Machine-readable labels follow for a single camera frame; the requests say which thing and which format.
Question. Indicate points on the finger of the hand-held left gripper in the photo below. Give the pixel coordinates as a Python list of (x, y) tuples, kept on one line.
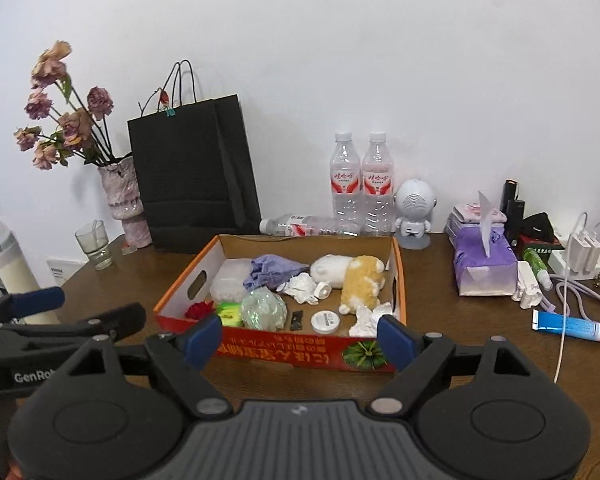
[(110, 322), (35, 301)]

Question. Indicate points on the red fabric flower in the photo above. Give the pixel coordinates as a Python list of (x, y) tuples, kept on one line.
[(197, 311)]

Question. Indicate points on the cream cylindrical bottle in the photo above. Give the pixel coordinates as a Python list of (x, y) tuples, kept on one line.
[(22, 280)]

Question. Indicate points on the stack of pink tissue packets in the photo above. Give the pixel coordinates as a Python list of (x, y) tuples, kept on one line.
[(467, 215)]

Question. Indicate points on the purple tissue pack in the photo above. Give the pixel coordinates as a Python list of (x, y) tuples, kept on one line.
[(482, 265)]

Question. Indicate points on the white paper card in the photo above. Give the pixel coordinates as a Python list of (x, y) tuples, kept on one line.
[(65, 272)]

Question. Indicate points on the pink mottled vase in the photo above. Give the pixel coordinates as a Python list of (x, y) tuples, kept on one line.
[(125, 200)]

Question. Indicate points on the small white tissue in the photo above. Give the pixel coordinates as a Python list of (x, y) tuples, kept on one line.
[(300, 289)]

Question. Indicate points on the translucent white plastic box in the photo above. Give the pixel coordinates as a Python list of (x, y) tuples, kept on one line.
[(230, 280)]

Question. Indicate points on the blue tube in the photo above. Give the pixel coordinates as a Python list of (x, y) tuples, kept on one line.
[(570, 326)]

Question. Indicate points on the dried pink flowers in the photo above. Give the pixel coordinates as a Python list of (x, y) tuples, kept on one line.
[(62, 120)]

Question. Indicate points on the small green bottle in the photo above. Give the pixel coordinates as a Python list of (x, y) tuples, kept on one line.
[(536, 262)]

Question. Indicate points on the black rectangular case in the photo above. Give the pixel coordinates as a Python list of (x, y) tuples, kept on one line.
[(512, 205)]

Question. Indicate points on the black pouch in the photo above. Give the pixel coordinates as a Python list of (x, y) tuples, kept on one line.
[(537, 227)]

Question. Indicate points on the iridescent cellophane bundle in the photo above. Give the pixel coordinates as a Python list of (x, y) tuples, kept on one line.
[(262, 310)]

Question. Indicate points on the red label water bottle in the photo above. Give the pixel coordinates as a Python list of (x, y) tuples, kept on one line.
[(345, 185), (378, 185), (305, 226)]

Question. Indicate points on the yellow and white plush toy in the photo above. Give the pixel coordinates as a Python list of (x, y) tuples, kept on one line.
[(360, 280)]

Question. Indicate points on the green yellow packet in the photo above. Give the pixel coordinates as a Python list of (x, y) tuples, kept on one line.
[(229, 315)]

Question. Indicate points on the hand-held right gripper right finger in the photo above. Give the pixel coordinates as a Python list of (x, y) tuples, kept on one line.
[(397, 342)]

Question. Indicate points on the small black packet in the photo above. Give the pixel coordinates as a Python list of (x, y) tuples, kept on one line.
[(297, 321)]

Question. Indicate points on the white power strip with chargers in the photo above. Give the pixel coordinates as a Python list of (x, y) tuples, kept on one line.
[(585, 255)]

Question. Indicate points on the clear drinking glass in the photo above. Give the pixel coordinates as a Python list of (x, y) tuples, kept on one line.
[(95, 247)]

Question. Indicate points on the small white roll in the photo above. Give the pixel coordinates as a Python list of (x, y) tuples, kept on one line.
[(323, 291)]

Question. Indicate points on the purple knitted pouch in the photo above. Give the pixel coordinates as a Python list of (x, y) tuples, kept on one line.
[(272, 267)]

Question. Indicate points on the teal binder clip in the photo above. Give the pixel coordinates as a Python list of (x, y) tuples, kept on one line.
[(169, 110)]

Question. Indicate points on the white robot-shaped speaker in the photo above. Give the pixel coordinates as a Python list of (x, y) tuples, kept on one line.
[(414, 205)]

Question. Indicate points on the white plastic clip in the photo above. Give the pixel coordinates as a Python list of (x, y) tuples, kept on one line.
[(527, 285)]

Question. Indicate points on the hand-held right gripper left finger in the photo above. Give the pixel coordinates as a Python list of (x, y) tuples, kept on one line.
[(202, 342)]

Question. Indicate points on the black paper bag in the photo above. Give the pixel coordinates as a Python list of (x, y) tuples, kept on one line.
[(190, 185)]

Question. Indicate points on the white round jar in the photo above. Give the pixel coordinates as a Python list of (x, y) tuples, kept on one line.
[(326, 322)]

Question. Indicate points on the orange red cardboard box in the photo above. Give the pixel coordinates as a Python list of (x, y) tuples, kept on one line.
[(280, 350)]

